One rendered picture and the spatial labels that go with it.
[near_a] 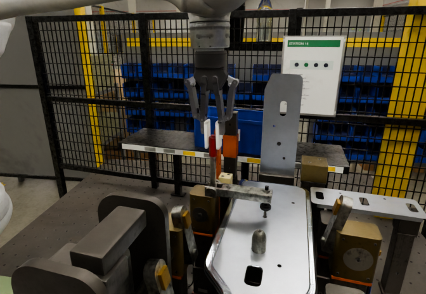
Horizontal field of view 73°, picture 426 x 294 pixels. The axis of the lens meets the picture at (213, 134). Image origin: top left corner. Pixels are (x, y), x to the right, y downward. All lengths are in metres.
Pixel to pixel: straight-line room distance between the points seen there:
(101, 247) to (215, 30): 0.46
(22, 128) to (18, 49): 0.72
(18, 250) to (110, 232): 0.93
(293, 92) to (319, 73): 0.29
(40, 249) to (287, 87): 1.06
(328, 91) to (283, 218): 0.61
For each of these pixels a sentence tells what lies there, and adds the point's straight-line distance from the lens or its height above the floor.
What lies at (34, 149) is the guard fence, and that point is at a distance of 3.21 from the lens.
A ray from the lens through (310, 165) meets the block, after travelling 0.97.
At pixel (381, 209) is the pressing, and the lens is 0.93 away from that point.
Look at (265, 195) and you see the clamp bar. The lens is 0.74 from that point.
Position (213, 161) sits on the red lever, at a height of 1.14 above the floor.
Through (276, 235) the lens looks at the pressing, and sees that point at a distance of 0.73.
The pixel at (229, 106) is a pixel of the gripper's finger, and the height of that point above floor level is 1.29.
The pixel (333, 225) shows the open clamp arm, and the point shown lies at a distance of 0.70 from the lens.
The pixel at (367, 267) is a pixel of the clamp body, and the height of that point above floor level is 0.97.
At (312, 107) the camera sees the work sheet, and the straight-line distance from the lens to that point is 1.23.
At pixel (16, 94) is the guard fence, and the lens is 3.13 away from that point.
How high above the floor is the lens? 1.44
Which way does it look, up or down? 18 degrees down
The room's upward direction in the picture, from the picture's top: straight up
